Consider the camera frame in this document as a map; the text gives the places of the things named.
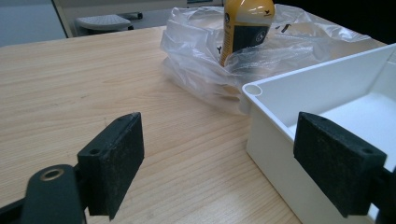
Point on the white plastic box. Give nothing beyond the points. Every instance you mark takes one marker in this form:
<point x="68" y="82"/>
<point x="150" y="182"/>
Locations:
<point x="314" y="109"/>

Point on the yellow bottle with black label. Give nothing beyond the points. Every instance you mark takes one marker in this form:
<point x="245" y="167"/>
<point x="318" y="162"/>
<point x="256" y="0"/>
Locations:
<point x="246" y="28"/>

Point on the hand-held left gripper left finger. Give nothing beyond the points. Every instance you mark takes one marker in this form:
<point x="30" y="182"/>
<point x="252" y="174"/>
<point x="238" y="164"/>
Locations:
<point x="113" y="168"/>

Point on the clear plastic bag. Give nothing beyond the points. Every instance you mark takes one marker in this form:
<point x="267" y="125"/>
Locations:
<point x="199" y="62"/>

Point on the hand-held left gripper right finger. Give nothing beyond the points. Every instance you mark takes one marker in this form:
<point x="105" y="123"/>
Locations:
<point x="334" y="161"/>

